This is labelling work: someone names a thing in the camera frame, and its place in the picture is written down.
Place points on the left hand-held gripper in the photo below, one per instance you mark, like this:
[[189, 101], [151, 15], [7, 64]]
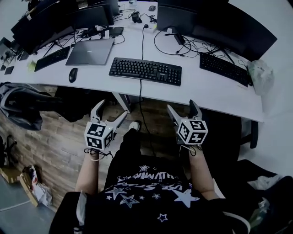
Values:
[[99, 136]]

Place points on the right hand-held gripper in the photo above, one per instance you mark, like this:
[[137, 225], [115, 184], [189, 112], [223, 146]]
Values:
[[191, 132]]

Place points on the person's right forearm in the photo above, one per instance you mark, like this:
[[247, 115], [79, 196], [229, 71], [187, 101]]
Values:
[[201, 171]]

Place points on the person's left forearm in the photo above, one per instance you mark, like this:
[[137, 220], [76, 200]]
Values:
[[88, 171]]

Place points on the wide black keyboard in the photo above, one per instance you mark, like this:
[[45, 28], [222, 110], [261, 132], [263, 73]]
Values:
[[224, 69]]

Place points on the small slim black keyboard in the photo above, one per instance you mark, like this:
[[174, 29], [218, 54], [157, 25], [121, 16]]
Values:
[[52, 58]]

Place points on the person's white shoe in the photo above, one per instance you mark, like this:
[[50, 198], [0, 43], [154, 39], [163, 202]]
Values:
[[135, 125]]

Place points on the person's black trouser leg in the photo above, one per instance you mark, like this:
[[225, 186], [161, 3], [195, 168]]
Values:
[[130, 146]]

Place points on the black computer mouse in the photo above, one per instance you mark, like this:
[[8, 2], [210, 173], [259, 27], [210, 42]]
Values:
[[73, 75]]

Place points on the grey closed laptop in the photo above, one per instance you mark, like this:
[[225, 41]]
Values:
[[90, 52]]

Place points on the black tablet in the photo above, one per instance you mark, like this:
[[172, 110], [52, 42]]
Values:
[[116, 31]]

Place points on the clear plastic bag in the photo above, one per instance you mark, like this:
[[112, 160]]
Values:
[[261, 76]]

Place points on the grey jacket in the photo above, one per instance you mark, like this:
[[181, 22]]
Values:
[[21, 105]]

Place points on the black flat monitor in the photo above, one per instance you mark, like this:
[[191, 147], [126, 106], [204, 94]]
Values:
[[176, 18]]

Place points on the large black monitor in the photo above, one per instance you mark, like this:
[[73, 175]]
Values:
[[235, 32]]

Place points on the person's black star-print shirt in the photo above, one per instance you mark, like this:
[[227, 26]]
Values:
[[151, 201]]

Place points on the black power adapter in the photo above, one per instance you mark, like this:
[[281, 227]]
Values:
[[135, 17]]

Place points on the cardboard box with bags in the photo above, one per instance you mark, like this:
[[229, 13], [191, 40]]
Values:
[[32, 185]]

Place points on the black monitor back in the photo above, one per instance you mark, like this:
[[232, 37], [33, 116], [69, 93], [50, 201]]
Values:
[[104, 9]]

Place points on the white crumpled bag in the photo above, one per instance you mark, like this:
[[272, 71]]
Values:
[[265, 181]]

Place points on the small grey mouse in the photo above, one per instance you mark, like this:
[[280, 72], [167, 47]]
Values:
[[151, 8]]

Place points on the black curved monitor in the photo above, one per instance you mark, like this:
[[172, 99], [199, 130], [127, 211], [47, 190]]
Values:
[[45, 22]]

